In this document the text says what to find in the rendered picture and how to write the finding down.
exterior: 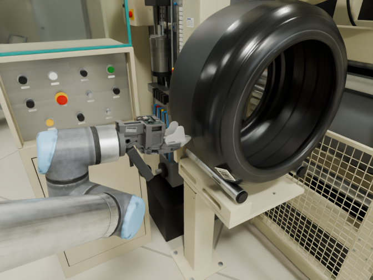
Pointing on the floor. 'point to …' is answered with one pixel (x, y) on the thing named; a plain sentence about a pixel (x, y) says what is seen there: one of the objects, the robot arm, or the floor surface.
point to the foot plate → (187, 271)
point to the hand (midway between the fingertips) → (186, 140)
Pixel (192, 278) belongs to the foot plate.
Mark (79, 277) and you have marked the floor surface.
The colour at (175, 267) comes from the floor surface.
